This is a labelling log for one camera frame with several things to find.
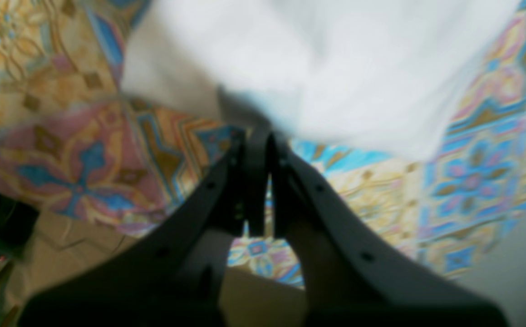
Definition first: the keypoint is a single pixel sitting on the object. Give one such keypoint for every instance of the right gripper white fixed right finger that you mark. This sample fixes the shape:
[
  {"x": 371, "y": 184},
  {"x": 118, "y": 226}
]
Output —
[{"x": 354, "y": 278}]

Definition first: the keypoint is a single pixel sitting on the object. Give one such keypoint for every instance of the right gripper black moving left finger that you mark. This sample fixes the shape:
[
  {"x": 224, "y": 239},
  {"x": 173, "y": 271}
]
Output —
[{"x": 173, "y": 276}]

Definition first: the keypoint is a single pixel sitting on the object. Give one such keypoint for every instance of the white printed T-shirt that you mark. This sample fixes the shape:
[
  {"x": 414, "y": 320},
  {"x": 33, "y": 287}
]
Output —
[{"x": 383, "y": 75}]

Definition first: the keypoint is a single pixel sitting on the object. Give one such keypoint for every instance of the patterned tablecloth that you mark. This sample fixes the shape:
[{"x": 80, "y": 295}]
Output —
[{"x": 72, "y": 144}]

